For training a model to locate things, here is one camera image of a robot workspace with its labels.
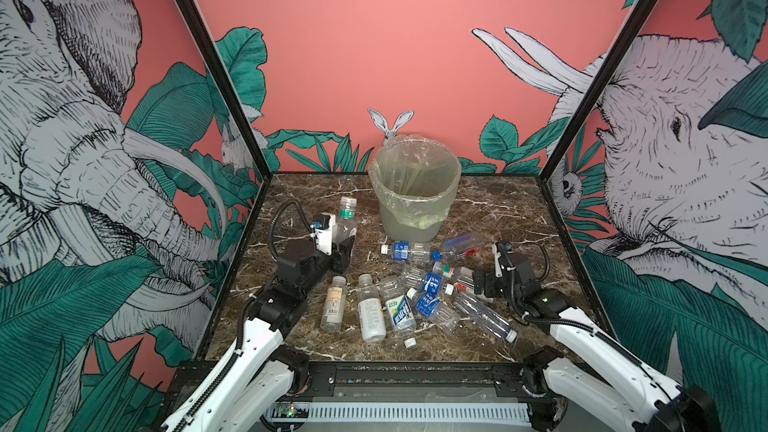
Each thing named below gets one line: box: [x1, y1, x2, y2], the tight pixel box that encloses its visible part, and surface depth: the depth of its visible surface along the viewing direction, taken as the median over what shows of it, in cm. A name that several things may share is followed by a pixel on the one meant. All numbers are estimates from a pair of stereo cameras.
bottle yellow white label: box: [320, 276, 347, 331], surface depth 84 cm
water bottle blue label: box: [402, 265, 442, 297], surface depth 88 cm
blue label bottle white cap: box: [406, 288, 461, 334], surface depth 83 cm
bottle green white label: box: [386, 294, 417, 349], surface depth 81 cm
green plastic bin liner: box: [367, 134, 462, 229], surface depth 92 cm
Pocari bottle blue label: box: [380, 241, 434, 263], surface depth 95 cm
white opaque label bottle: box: [357, 273, 386, 343], surface depth 81 cm
